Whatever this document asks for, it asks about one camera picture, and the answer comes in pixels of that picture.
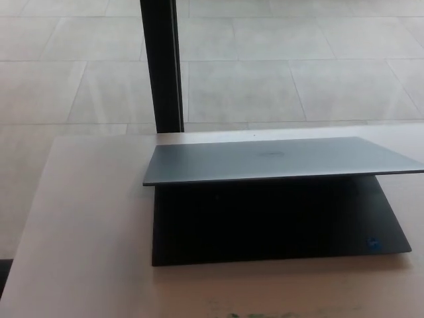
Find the black vertical post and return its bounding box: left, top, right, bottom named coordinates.
left=139, top=0, right=186, bottom=134

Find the silver grey laptop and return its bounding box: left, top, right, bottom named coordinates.
left=142, top=136, right=424, bottom=267

